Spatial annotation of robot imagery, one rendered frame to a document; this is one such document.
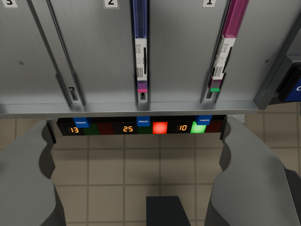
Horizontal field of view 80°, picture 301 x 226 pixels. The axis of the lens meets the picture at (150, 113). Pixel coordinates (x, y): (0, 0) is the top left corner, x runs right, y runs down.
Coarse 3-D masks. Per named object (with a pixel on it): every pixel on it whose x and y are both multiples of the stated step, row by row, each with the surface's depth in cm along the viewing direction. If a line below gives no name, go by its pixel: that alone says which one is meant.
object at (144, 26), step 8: (136, 0) 19; (144, 0) 19; (136, 8) 20; (144, 8) 20; (136, 16) 20; (144, 16) 20; (136, 24) 21; (144, 24) 21; (136, 32) 21; (144, 32) 21; (144, 80) 26; (144, 88) 27
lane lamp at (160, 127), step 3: (153, 123) 36; (156, 123) 36; (159, 123) 36; (162, 123) 36; (165, 123) 36; (153, 126) 37; (156, 126) 37; (159, 126) 37; (162, 126) 37; (165, 126) 37; (153, 129) 37; (156, 129) 37; (159, 129) 37; (162, 129) 37; (165, 129) 37; (153, 132) 38; (156, 132) 38; (159, 132) 38; (162, 132) 38; (165, 132) 38
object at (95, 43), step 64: (0, 0) 20; (64, 0) 20; (128, 0) 20; (192, 0) 20; (256, 0) 20; (0, 64) 25; (64, 64) 25; (128, 64) 25; (192, 64) 26; (256, 64) 26
